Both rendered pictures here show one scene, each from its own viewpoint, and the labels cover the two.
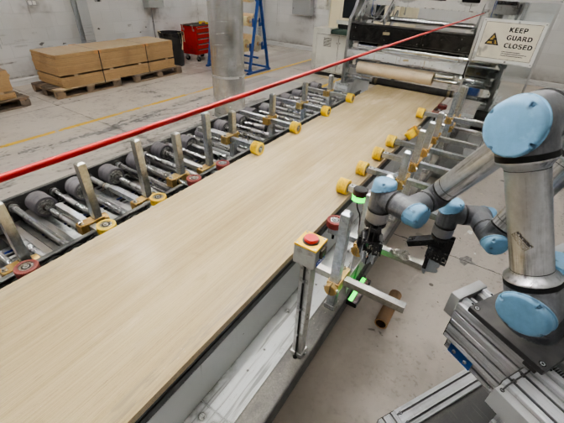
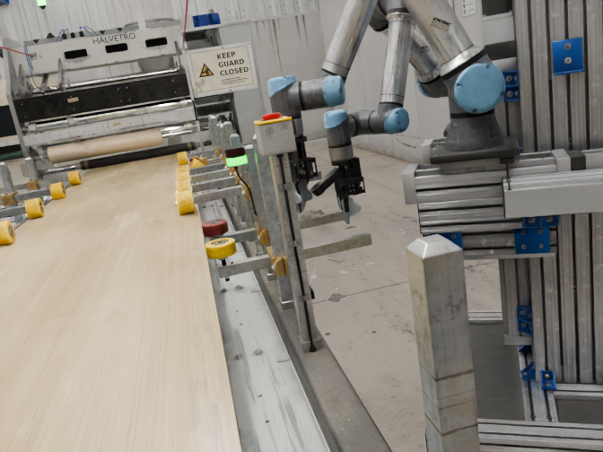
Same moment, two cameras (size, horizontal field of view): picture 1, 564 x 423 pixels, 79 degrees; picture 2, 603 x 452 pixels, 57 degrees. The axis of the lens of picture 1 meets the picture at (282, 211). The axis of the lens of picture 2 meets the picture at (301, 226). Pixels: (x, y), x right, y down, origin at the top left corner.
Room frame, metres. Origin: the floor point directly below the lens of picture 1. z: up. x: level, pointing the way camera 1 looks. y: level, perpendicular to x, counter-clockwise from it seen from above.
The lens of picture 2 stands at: (-0.15, 0.67, 1.29)
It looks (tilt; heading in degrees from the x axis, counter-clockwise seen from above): 15 degrees down; 318
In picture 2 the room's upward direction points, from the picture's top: 9 degrees counter-clockwise
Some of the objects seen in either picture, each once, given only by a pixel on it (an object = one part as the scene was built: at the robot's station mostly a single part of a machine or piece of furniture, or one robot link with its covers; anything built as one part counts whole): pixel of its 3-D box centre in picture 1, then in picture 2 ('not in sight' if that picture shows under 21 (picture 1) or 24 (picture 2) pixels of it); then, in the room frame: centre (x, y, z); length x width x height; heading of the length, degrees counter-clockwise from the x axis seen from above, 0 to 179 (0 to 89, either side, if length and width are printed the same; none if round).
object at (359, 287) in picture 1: (350, 283); (295, 255); (0.96, -0.28, 0.83); 0.43 x 0.03 x 0.04; 58
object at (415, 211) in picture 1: (411, 208); (323, 92); (0.87, -0.39, 1.25); 0.11 x 0.11 x 0.08; 37
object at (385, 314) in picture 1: (389, 308); not in sight; (1.51, -0.74, 0.04); 0.30 x 0.08 x 0.08; 148
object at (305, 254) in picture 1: (310, 251); (275, 137); (0.73, -0.08, 1.18); 0.07 x 0.07 x 0.08; 58
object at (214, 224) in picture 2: (334, 228); (217, 238); (1.27, -0.25, 0.85); 0.08 x 0.08 x 0.11
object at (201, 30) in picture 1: (198, 41); not in sight; (9.40, 2.31, 0.41); 0.76 x 0.48 x 0.81; 155
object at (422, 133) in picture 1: (412, 168); (237, 177); (1.80, -0.75, 0.93); 0.03 x 0.03 x 0.48; 58
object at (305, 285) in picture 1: (302, 311); (294, 254); (0.72, -0.08, 0.93); 0.05 x 0.04 x 0.45; 148
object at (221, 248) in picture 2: not in sight; (223, 260); (1.06, -0.12, 0.85); 0.08 x 0.08 x 0.11
